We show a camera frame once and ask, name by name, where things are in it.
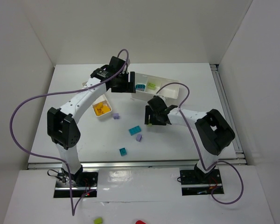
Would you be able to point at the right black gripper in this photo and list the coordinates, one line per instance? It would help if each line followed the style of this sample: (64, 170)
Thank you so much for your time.
(148, 115)

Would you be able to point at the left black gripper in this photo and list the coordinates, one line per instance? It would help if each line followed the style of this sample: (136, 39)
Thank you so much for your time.
(131, 81)

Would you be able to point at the turquoise round lego piece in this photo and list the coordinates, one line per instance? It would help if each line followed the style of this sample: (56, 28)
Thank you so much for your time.
(140, 87)

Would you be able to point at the green 2x4 lego brick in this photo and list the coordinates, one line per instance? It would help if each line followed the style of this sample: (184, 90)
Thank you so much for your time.
(151, 85)

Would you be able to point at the small purple lego brick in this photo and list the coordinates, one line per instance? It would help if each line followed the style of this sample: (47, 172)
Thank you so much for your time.
(116, 116)

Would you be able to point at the orange 2x2 lego brick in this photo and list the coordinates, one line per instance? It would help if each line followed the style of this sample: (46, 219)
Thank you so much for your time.
(99, 106)

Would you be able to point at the yellow round flower lego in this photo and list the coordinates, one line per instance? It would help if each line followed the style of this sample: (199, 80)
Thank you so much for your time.
(98, 112)

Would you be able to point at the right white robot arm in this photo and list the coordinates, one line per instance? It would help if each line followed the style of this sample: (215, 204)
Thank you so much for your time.
(210, 131)

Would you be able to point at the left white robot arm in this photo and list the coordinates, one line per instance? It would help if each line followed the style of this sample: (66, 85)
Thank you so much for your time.
(62, 122)

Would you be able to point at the right white divided tray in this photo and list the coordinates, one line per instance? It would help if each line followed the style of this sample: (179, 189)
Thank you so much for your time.
(169, 92)

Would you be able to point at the white divided tray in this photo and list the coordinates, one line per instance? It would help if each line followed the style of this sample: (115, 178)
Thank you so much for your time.
(169, 92)
(93, 98)

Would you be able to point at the blue 2x4 lego brick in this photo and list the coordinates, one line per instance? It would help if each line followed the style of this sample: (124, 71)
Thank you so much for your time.
(134, 130)

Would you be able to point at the purple lego brick lower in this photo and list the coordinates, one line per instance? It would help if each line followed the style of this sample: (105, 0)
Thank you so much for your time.
(138, 137)

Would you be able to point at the left white divided tray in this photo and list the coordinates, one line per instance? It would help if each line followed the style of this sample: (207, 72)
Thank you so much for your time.
(93, 98)

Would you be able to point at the turquoise 2x2 lego brick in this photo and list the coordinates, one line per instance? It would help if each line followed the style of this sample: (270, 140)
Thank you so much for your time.
(122, 151)

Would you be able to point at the red object on front edge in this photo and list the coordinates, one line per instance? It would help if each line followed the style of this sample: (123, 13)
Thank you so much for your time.
(139, 222)

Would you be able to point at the green lego on front edge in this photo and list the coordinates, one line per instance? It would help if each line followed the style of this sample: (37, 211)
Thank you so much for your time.
(98, 220)

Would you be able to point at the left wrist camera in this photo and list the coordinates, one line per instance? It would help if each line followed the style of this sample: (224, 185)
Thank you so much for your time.
(128, 62)

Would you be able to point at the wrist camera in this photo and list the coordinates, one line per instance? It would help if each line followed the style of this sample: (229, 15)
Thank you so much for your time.
(128, 62)
(162, 96)

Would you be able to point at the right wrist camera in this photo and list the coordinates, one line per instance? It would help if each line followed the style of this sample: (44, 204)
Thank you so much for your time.
(162, 96)

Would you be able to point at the aluminium rail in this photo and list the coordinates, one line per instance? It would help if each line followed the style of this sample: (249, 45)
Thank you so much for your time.
(122, 164)
(240, 156)

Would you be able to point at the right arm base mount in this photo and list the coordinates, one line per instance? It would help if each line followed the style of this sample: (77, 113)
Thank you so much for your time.
(191, 185)

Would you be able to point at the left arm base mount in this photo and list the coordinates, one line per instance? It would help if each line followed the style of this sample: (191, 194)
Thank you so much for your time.
(87, 182)

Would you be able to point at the right side aluminium rail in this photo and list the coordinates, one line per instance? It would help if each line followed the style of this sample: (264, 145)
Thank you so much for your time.
(240, 156)

